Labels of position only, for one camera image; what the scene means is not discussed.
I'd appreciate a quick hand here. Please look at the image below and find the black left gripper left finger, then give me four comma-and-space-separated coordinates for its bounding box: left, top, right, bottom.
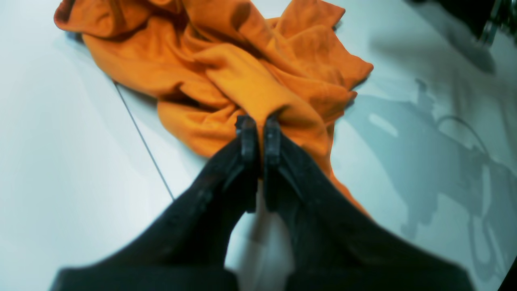
50, 116, 259, 291

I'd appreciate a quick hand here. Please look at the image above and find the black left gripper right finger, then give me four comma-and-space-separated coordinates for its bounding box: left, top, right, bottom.
263, 116, 473, 291

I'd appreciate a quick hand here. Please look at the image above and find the orange t-shirt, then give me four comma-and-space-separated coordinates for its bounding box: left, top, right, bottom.
54, 0, 374, 212

